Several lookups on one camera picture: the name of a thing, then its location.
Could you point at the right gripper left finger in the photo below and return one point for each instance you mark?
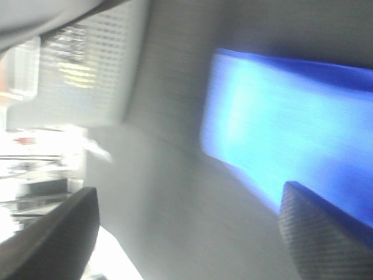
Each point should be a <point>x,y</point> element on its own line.
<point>56,246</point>

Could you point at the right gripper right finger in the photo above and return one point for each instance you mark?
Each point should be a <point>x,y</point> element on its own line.
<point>324,241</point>

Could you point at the blue microfiber towel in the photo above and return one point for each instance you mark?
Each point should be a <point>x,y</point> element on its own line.
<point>273,120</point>

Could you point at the grey perforated plastic basket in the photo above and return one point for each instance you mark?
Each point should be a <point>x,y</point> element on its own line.
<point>68,62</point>

